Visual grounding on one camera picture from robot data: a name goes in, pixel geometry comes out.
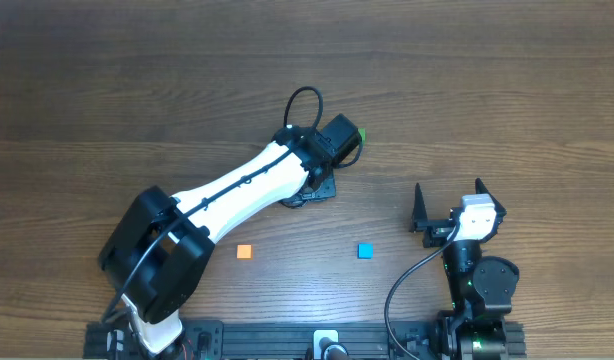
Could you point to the green cube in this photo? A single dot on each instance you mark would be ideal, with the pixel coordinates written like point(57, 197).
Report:
point(362, 134)

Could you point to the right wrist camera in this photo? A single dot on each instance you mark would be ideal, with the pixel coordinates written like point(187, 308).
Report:
point(477, 216)

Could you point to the orange cube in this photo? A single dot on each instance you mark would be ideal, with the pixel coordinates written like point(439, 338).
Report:
point(244, 251)

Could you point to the mounting rail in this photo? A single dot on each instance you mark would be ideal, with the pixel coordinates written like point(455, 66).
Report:
point(277, 340)

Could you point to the blue cube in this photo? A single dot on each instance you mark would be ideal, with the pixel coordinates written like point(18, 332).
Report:
point(365, 251)

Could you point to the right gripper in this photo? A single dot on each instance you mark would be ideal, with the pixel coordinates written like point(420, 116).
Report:
point(437, 231)

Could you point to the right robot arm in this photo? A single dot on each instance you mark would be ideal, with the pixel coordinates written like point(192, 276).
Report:
point(494, 285)

